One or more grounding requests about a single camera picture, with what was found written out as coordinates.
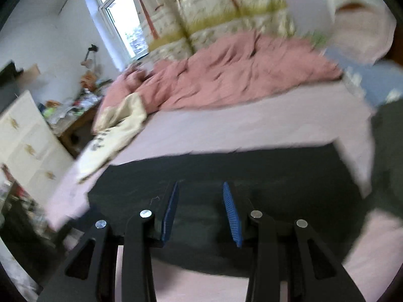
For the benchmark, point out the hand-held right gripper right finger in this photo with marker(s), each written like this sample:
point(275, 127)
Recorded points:
point(231, 214)

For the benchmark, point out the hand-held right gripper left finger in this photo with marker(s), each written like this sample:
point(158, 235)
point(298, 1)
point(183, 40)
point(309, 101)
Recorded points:
point(170, 210)

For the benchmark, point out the large black jacket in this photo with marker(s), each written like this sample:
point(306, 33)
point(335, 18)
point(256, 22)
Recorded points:
point(283, 179)

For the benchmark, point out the cream printed garment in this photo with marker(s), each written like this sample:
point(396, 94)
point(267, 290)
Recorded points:
point(122, 122)

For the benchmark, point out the pink quilt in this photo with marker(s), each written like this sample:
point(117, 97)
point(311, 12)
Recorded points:
point(226, 75)

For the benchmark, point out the cluttered wooden side table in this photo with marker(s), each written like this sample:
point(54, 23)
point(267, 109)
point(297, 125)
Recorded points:
point(72, 103)

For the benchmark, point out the white dresser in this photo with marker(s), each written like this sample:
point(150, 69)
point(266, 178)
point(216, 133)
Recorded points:
point(28, 144)

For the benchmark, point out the folded dark grey garment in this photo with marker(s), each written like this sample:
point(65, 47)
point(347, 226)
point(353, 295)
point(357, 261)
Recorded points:
point(390, 148)

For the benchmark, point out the desk lamp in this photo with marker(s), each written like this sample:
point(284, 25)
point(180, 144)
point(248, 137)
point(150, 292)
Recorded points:
point(89, 56)

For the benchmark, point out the blue pillow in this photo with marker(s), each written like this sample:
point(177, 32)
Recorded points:
point(374, 78)

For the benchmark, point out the white framed window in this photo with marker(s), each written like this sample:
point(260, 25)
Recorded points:
point(122, 19)

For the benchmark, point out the floral printed curtain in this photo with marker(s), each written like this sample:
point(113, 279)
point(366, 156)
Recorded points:
point(214, 9)

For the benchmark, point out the pale pink pillow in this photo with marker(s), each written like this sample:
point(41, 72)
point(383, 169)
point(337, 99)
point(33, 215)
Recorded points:
point(365, 34)

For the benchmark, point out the white and brown headboard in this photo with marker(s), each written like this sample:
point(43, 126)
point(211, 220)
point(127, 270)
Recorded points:
point(349, 6)

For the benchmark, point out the cardboard piece on wall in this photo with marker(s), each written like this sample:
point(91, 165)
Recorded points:
point(33, 70)

